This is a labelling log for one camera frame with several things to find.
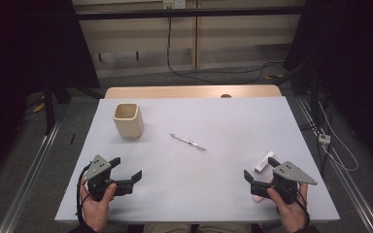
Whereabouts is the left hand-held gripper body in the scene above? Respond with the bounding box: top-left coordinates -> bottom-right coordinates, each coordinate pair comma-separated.
83,154 -> 124,202

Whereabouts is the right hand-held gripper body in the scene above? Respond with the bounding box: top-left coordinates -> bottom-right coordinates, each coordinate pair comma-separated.
269,160 -> 319,206

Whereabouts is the white eraser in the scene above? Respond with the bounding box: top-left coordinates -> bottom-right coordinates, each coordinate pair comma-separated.
254,150 -> 277,175

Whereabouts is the beige square pen holder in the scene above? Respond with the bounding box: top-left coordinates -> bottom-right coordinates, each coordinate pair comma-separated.
113,102 -> 145,141

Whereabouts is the silver pen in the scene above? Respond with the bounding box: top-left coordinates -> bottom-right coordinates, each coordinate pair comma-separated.
169,132 -> 208,152

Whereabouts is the person's right hand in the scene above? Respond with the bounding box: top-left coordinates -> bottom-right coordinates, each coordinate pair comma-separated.
266,182 -> 311,233

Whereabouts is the person's left hand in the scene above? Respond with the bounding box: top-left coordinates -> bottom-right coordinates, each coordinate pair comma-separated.
79,177 -> 118,233

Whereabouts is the wooden desk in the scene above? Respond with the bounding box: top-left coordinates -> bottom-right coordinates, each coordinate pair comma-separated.
104,84 -> 283,100

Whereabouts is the black curtain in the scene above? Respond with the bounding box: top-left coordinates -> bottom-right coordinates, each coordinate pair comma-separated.
283,0 -> 373,178
0,0 -> 102,183

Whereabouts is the black horizontal bar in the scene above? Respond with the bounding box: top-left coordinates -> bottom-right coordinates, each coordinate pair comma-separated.
75,5 -> 306,21

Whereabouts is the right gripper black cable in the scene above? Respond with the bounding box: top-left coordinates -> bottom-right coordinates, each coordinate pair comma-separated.
280,183 -> 312,228

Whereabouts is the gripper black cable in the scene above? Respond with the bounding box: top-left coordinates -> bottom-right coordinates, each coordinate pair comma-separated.
280,183 -> 312,228
75,163 -> 93,225

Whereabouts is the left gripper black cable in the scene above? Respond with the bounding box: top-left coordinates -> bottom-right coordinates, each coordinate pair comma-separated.
75,163 -> 93,225

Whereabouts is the white cable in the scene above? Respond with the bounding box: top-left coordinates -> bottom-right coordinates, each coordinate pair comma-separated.
316,100 -> 360,173

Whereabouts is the aluminium floor rail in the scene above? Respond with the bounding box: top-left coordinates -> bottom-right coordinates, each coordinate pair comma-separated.
0,118 -> 63,233
295,96 -> 373,233

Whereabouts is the long black floor cable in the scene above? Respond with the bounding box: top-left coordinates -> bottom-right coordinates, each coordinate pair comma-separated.
166,16 -> 285,85

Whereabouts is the white wall socket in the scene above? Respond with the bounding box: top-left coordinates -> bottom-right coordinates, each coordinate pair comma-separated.
162,0 -> 187,11

